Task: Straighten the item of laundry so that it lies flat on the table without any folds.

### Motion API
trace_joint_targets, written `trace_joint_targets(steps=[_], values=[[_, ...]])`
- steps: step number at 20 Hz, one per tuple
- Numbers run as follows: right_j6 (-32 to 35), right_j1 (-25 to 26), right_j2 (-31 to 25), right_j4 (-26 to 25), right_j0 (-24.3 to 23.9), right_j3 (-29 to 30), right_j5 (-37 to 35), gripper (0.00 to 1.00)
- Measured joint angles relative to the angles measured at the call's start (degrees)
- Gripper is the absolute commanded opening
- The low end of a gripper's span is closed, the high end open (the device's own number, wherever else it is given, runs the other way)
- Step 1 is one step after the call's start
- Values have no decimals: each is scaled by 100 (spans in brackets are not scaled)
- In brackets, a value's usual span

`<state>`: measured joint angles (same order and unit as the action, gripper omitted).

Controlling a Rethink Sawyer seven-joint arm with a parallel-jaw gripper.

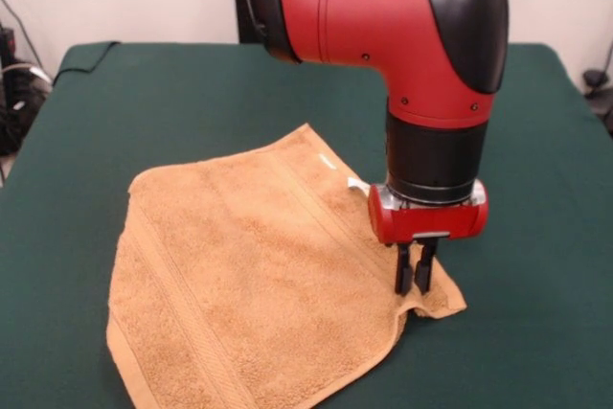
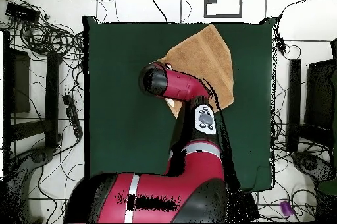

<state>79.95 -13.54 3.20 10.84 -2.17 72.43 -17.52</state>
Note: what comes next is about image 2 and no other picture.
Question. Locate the black flat box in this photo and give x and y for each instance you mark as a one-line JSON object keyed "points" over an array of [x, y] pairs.
{"points": [[22, 13]]}

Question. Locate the grey curved stand base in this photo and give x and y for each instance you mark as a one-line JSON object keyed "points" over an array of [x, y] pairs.
{"points": [[310, 163], [39, 155]]}

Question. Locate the black metal frame stand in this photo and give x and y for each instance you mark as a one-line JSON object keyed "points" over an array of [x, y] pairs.
{"points": [[294, 89], [51, 89]]}

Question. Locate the black power strip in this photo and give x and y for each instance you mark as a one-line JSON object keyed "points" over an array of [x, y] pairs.
{"points": [[72, 114]]}

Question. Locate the grey square floor frame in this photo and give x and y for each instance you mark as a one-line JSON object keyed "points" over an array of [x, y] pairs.
{"points": [[223, 16]]}

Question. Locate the small purple cylinder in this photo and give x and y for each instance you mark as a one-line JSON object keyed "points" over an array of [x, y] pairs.
{"points": [[286, 207]]}

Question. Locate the orange terry towel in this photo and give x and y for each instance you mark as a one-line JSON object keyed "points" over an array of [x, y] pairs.
{"points": [[205, 58]]}

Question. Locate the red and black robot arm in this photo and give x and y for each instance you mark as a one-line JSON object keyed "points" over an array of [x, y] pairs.
{"points": [[184, 87]]}

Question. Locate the dark green table cloth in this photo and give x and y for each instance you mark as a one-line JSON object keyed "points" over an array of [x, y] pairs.
{"points": [[118, 116]]}

